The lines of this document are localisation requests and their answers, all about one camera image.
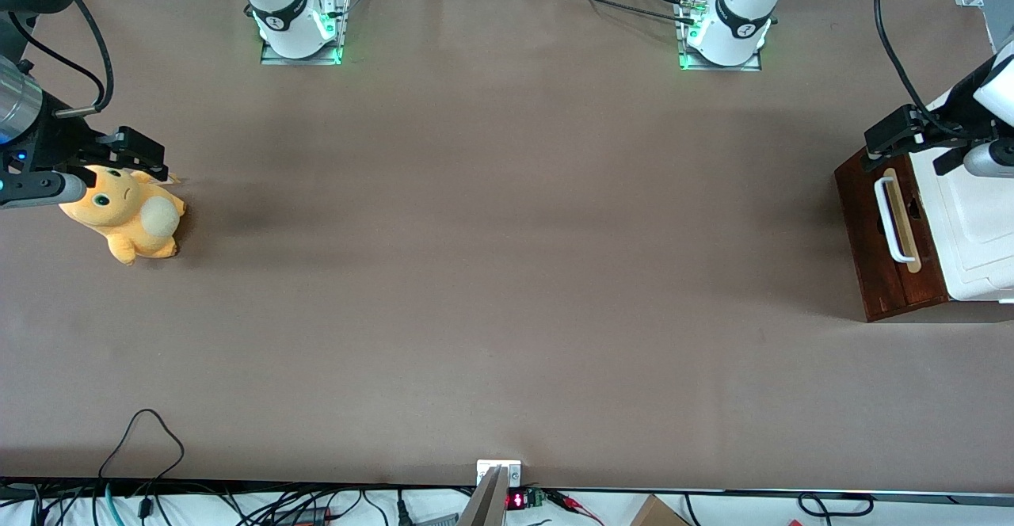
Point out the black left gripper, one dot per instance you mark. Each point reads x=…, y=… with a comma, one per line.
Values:
x=944, y=131

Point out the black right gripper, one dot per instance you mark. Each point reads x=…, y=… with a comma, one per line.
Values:
x=57, y=142

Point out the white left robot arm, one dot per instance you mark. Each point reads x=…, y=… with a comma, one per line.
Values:
x=741, y=11

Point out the orange plush toy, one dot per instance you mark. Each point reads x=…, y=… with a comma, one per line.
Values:
x=131, y=221

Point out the white cabinet with wooden base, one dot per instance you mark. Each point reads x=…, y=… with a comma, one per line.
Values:
x=974, y=225

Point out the black power adapter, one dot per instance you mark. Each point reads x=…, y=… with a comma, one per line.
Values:
x=305, y=516

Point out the black plug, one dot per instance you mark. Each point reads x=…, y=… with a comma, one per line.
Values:
x=402, y=514

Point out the brown cardboard box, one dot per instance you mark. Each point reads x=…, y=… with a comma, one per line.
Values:
x=657, y=514

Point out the red clip leads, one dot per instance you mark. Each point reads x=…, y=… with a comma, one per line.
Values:
x=566, y=501

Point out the grey aluminium bar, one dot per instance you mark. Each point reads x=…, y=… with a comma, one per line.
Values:
x=485, y=506

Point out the red display module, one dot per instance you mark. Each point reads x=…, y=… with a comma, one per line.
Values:
x=516, y=500

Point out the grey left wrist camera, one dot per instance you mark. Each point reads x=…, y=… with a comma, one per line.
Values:
x=990, y=160

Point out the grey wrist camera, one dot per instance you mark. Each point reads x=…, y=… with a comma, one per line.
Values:
x=990, y=160
x=43, y=191

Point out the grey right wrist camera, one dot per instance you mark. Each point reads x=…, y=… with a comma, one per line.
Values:
x=43, y=191

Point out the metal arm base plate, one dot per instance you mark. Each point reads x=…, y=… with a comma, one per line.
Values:
x=301, y=60
x=721, y=67

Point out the white metal bracket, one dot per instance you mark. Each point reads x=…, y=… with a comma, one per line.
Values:
x=513, y=474

